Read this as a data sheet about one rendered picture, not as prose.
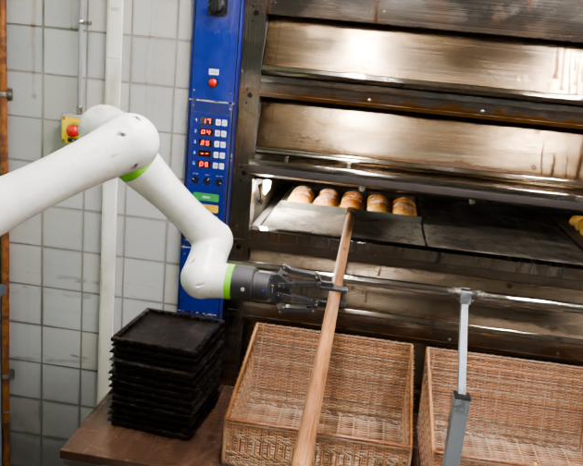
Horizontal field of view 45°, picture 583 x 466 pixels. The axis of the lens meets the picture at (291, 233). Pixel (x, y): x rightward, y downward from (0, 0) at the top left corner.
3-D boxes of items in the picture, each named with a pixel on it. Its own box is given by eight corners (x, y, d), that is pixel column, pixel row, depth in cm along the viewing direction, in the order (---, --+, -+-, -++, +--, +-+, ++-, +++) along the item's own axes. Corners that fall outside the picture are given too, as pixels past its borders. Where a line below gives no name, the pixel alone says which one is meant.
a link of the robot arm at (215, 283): (178, 304, 186) (172, 279, 177) (190, 267, 194) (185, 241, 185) (230, 311, 184) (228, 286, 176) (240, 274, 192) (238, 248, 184)
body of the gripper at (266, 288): (259, 264, 186) (293, 269, 185) (256, 295, 188) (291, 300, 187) (254, 274, 178) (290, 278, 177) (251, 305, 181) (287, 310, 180)
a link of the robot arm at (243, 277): (228, 305, 180) (230, 271, 177) (237, 290, 191) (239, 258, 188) (251, 309, 179) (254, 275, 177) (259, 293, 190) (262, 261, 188)
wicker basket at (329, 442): (248, 391, 256) (254, 320, 249) (404, 414, 250) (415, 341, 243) (217, 465, 209) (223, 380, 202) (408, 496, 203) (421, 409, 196)
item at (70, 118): (68, 141, 244) (69, 112, 241) (96, 144, 243) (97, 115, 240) (59, 143, 237) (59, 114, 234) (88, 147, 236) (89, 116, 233)
